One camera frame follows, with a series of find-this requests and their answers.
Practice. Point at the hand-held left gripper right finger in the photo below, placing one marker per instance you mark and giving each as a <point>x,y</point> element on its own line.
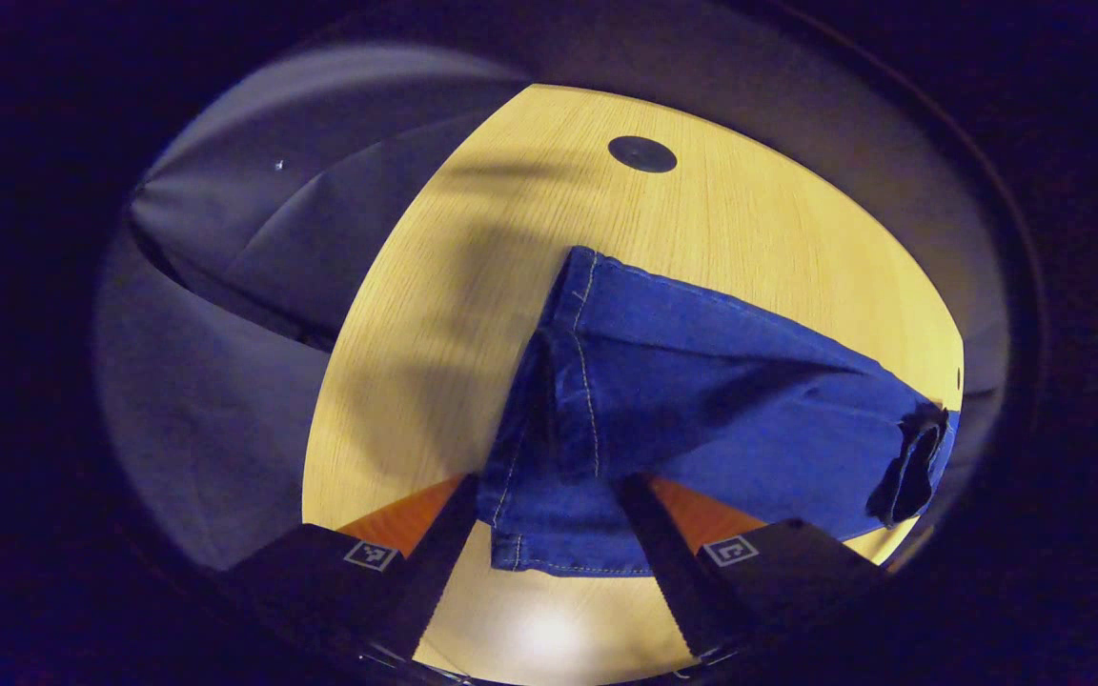
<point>673,572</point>

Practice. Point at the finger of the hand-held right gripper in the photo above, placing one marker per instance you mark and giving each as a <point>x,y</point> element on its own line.
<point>916,476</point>

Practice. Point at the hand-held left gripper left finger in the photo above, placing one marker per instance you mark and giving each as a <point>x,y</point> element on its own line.
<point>430,572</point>

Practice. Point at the blue denim jeans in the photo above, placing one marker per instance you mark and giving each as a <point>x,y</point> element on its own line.
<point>701,400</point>

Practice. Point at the black backdrop cloth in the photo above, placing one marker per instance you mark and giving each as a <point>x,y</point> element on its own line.
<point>225,381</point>

